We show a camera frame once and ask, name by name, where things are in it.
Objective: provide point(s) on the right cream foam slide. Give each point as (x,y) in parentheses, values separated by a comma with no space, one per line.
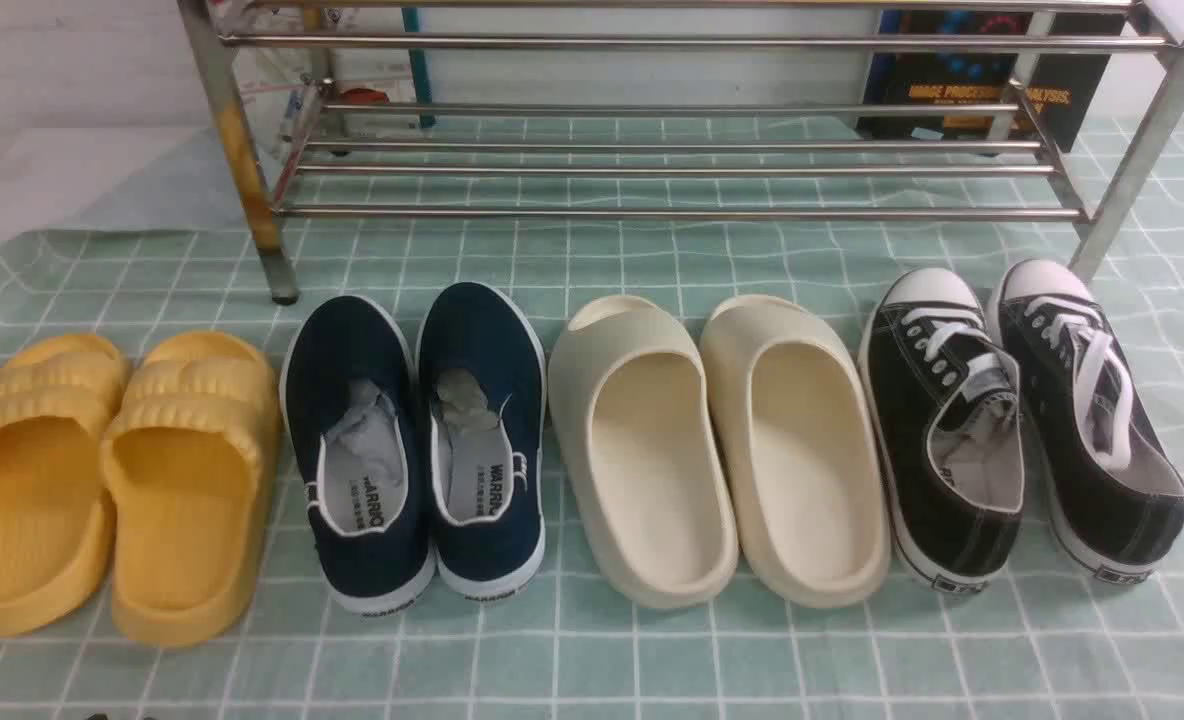
(800,456)

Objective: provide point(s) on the right yellow rubber slipper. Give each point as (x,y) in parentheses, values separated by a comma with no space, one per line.
(190,462)

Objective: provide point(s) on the white printed box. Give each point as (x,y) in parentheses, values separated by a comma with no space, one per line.
(273,81)

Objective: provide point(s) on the navy canvas shoe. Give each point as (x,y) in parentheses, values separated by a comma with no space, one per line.
(348,396)
(482,394)

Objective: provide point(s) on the left cream foam slide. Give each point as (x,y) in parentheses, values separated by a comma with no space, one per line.
(627,394)

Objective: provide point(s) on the cream foam slide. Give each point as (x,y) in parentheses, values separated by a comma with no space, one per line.
(627,394)
(800,456)

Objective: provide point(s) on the left navy canvas shoe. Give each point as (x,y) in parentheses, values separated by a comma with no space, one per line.
(348,396)

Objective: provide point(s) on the dark image processing book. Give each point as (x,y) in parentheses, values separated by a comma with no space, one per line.
(1061,86)

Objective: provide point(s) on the left yellow rubber slipper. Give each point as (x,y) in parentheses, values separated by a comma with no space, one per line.
(56,518)

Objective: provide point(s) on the steel shoe rack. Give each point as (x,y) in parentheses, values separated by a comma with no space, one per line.
(1018,143)

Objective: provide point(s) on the black canvas sneaker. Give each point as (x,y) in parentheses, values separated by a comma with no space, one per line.
(943,397)
(1116,500)

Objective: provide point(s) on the right navy canvas shoe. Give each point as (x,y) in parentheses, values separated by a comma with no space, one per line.
(482,394)

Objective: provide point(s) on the yellow rubber slipper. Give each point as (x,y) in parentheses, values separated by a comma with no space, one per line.
(56,518)
(190,462)

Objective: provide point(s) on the green checked tablecloth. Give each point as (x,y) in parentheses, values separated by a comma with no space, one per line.
(1045,641)

